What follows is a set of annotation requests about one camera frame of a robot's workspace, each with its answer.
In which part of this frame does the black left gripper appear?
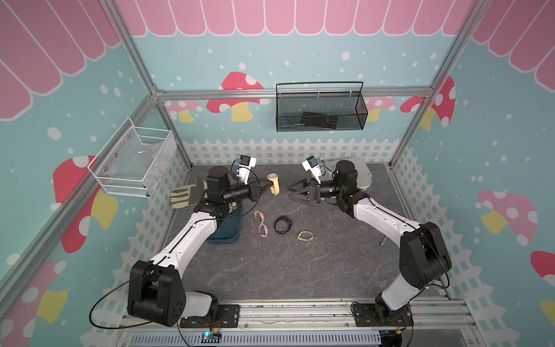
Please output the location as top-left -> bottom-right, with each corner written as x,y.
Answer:
223,176 -> 275,203

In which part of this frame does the black watch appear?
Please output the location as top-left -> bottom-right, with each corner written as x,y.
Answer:
274,215 -> 293,235

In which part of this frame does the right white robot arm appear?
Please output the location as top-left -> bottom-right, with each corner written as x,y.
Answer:
289,156 -> 452,321

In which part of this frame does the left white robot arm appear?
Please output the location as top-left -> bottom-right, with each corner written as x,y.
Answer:
127,166 -> 273,327

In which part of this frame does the translucent white storage box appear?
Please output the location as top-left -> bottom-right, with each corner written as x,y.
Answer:
327,157 -> 372,190

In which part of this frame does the teal plastic tray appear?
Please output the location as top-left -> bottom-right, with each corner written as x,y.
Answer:
208,205 -> 243,244

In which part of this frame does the black item in basket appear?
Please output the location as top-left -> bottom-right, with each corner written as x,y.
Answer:
301,112 -> 338,130

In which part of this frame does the beige work glove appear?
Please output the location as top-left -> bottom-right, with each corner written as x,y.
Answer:
170,179 -> 208,210

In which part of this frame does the green circuit board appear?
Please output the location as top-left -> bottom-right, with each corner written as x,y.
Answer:
201,332 -> 222,344

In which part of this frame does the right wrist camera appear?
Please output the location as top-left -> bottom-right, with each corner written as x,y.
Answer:
302,156 -> 326,184

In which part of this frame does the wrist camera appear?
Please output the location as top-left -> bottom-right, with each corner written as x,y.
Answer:
302,156 -> 326,184
236,155 -> 257,184

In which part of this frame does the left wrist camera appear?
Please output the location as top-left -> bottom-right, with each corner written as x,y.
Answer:
236,155 -> 257,184

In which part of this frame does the black wire wall basket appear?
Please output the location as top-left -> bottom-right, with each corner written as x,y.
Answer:
275,81 -> 369,132

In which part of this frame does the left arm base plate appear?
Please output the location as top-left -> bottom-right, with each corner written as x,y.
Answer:
179,304 -> 241,329

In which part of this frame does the white wire wall basket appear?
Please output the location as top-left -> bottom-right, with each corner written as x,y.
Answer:
88,119 -> 177,198

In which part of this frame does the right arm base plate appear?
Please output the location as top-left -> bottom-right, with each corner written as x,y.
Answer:
350,302 -> 413,329

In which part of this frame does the grey cable duct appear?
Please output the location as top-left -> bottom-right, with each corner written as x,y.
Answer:
130,331 -> 382,346

